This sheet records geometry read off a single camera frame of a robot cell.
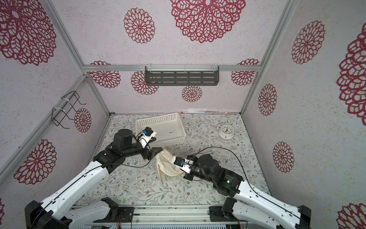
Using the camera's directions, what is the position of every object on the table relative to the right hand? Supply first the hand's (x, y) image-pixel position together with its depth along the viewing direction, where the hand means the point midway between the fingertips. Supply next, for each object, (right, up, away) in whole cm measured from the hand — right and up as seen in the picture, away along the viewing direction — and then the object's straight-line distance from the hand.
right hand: (179, 160), depth 68 cm
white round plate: (-8, -1, +4) cm, 9 cm away
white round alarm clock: (+33, +12, +36) cm, 50 cm away
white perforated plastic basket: (-8, +14, +42) cm, 45 cm away
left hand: (-12, +7, +6) cm, 15 cm away
